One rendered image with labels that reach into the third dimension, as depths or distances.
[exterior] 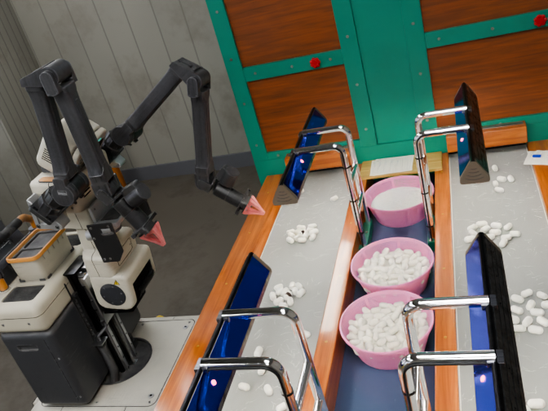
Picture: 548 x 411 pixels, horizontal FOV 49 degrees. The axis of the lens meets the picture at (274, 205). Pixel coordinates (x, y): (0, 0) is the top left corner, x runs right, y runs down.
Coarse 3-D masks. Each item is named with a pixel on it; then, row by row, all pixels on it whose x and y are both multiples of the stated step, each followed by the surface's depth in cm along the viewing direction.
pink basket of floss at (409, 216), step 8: (400, 176) 240; (408, 176) 239; (416, 176) 237; (376, 184) 240; (384, 184) 241; (392, 184) 242; (408, 184) 240; (416, 184) 238; (432, 184) 228; (368, 192) 237; (376, 192) 240; (432, 192) 223; (368, 200) 236; (408, 208) 218; (416, 208) 220; (376, 216) 229; (384, 216) 224; (392, 216) 222; (400, 216) 221; (408, 216) 222; (416, 216) 223; (424, 216) 227; (384, 224) 229; (392, 224) 226; (400, 224) 225; (408, 224) 225
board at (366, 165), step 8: (432, 152) 249; (440, 152) 247; (432, 160) 244; (440, 160) 242; (368, 168) 252; (416, 168) 241; (432, 168) 238; (440, 168) 236; (360, 176) 247; (368, 176) 246; (376, 176) 245; (384, 176) 244
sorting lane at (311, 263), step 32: (320, 192) 252; (288, 224) 236; (320, 224) 230; (288, 256) 217; (320, 256) 211; (320, 288) 196; (256, 320) 189; (288, 320) 186; (320, 320) 182; (288, 352) 173; (256, 384) 166
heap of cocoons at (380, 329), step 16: (384, 304) 180; (400, 304) 179; (352, 320) 178; (368, 320) 178; (384, 320) 174; (400, 320) 172; (416, 320) 171; (352, 336) 171; (368, 336) 171; (384, 336) 169; (400, 336) 167
